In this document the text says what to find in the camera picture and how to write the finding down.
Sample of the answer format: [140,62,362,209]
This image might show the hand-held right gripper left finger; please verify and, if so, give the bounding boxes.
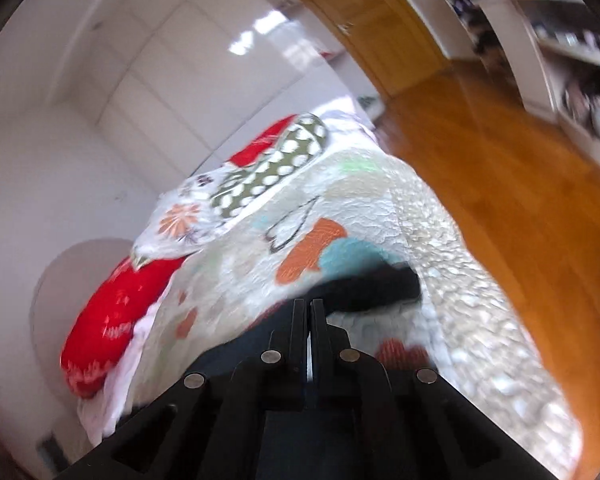
[55,298,309,480]

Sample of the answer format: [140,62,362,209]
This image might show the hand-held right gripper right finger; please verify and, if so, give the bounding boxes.
[310,299,557,480]

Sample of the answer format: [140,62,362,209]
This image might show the black pants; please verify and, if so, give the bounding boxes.
[195,264,424,480]

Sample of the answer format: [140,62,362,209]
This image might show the quilted heart-print bedspread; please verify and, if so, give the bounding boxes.
[115,147,583,480]

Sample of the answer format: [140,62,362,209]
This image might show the white floral pillow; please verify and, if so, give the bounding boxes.
[132,165,246,261]

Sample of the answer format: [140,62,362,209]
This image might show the green polka-dot bolster pillow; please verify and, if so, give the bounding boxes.
[210,114,329,221]

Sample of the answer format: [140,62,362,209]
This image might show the white bed sheet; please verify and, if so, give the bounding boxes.
[77,300,156,446]

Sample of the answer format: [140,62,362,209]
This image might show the large red printed pillow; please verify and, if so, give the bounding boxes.
[60,255,188,401]

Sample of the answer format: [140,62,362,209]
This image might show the small red pillow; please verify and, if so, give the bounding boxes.
[229,114,301,167]

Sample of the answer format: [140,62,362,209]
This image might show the round beige headboard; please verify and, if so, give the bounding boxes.
[29,239,136,411]

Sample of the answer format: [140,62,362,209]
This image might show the glossy white wardrobe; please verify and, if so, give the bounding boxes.
[45,0,356,201]

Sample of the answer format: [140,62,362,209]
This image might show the wooden door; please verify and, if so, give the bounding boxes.
[260,0,451,98]

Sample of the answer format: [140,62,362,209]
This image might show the white shelf unit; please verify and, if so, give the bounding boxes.
[480,0,600,181]

